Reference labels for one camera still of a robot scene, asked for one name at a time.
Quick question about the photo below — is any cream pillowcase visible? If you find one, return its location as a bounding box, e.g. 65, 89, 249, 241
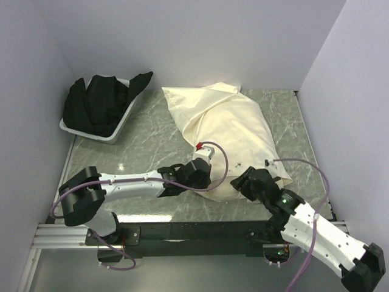
162, 82, 279, 201

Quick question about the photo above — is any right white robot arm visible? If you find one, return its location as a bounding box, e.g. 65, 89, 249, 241
231, 167, 386, 291

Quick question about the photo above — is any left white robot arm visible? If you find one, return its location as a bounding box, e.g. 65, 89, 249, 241
58, 158, 212, 245

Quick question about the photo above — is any white plastic tray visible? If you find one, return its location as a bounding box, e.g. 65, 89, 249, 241
59, 77, 140, 145

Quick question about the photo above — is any black cloth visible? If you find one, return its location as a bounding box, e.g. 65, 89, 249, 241
63, 71, 154, 137

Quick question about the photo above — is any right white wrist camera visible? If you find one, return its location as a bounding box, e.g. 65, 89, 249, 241
264, 159, 280, 178

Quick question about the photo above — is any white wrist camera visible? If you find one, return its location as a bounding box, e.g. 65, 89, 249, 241
192, 142, 215, 165
264, 159, 280, 178

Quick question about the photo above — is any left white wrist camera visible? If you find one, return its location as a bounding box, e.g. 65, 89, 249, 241
192, 142, 215, 165

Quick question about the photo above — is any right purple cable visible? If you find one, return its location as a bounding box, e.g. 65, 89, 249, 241
272, 157, 331, 292

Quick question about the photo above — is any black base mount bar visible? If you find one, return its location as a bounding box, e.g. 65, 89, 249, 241
105, 221, 284, 259

